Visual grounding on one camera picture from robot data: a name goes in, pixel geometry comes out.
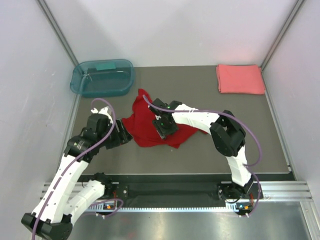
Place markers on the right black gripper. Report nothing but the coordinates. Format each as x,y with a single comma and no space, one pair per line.
163,132

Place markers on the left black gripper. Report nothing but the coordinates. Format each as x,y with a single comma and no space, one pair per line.
122,137

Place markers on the red t-shirt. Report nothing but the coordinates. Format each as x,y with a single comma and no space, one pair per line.
140,126

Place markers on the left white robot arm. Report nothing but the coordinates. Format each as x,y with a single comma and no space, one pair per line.
56,214

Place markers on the black mounting plate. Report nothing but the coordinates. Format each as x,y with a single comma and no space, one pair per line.
173,194

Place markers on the teal plastic bin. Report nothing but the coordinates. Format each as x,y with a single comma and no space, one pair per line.
103,78

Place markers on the folded pink t-shirt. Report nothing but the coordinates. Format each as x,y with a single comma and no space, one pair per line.
240,79

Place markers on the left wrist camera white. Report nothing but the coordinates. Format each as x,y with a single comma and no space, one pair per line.
103,111

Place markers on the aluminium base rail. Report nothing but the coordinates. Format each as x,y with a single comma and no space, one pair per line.
265,191

